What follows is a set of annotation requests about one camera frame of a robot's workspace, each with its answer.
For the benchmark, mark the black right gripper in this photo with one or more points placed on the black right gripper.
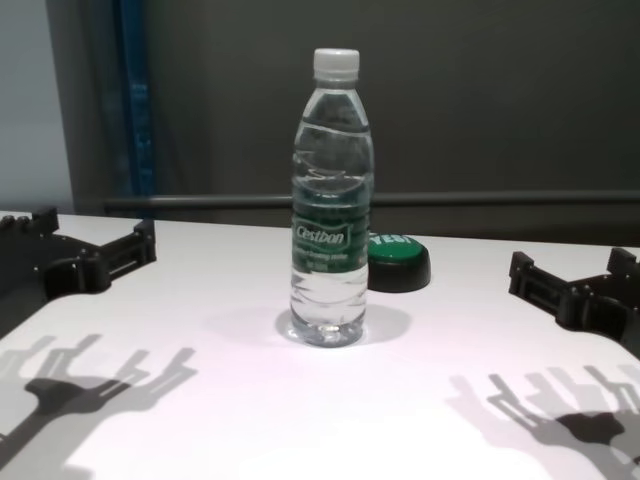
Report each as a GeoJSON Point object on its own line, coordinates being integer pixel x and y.
{"type": "Point", "coordinates": [605, 305]}

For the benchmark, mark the grey horizontal metal rail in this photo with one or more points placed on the grey horizontal metal rail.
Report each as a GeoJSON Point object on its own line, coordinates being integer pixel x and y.
{"type": "Point", "coordinates": [475, 200]}

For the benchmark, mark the clear Cestbon water bottle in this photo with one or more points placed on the clear Cestbon water bottle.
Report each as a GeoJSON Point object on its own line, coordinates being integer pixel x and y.
{"type": "Point", "coordinates": [327, 150]}

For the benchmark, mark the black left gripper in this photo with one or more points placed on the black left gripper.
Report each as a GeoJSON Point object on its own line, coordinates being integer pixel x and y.
{"type": "Point", "coordinates": [30, 270]}

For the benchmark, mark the green YES push button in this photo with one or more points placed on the green YES push button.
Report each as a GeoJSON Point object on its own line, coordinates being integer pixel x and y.
{"type": "Point", "coordinates": [400, 260]}

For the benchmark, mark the blue metal shelf upright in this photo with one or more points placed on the blue metal shelf upright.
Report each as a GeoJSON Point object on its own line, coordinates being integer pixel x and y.
{"type": "Point", "coordinates": [137, 125]}

